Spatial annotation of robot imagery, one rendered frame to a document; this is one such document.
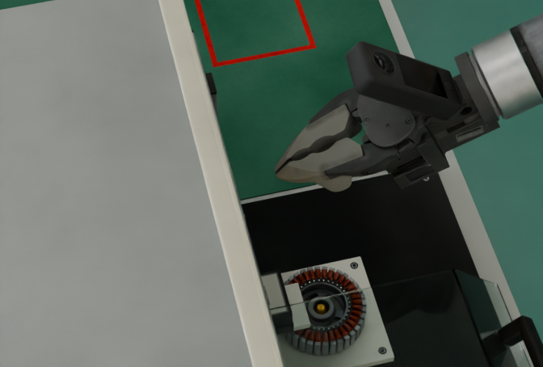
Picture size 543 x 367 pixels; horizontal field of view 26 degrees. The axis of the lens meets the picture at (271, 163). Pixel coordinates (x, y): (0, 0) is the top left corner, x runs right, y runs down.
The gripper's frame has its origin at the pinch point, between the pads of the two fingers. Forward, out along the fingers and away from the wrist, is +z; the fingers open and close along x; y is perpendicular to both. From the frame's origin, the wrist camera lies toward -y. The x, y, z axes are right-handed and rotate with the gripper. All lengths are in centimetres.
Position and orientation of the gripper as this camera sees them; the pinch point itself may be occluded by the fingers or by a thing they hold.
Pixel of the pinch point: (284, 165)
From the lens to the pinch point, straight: 112.6
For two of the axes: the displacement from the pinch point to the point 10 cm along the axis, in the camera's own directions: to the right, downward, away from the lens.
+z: -8.8, 4.2, 2.2
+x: -2.4, -8.0, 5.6
